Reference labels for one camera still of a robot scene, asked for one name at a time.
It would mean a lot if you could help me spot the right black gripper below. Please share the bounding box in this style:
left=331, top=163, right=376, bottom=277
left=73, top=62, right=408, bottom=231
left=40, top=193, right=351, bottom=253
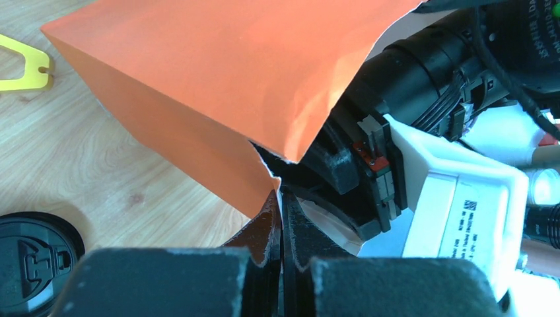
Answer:
left=257, top=9, right=507, bottom=240

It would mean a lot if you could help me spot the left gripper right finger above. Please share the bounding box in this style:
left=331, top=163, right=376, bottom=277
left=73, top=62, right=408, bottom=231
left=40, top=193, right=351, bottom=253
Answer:
left=280, top=187, right=503, bottom=316

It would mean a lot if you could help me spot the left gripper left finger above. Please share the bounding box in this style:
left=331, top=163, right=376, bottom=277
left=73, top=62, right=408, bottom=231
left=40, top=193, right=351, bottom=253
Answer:
left=52, top=192, right=281, bottom=316

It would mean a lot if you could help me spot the orange paper bag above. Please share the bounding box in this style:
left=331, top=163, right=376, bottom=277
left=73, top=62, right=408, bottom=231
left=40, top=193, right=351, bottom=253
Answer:
left=41, top=1, right=419, bottom=217

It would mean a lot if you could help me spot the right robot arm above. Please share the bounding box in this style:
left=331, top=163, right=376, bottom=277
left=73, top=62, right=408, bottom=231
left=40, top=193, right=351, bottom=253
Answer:
left=257, top=1, right=559, bottom=240

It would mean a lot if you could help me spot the yellow plastic triangle holder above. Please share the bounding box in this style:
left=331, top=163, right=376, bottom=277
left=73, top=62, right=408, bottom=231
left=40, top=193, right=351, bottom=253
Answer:
left=1, top=34, right=55, bottom=92

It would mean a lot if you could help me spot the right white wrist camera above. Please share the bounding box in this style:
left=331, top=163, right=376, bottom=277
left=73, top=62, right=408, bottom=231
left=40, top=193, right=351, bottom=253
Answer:
left=359, top=118, right=528, bottom=299

